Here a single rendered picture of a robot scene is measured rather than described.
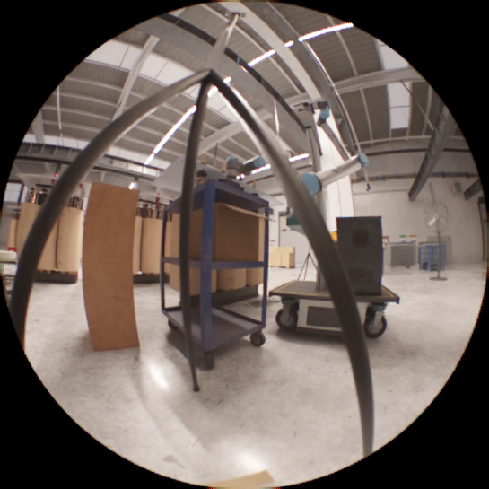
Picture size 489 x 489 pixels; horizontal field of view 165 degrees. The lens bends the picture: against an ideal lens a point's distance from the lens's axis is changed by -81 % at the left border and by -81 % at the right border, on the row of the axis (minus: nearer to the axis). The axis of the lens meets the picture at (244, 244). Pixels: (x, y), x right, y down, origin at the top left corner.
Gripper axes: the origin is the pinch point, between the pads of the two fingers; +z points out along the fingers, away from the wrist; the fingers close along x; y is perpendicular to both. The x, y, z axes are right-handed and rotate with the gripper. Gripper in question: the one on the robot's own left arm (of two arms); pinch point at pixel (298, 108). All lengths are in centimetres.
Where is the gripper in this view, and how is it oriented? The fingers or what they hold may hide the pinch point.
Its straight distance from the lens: 193.0
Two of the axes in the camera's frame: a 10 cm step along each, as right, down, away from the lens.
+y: -0.5, -9.4, -3.4
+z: -7.8, -1.7, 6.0
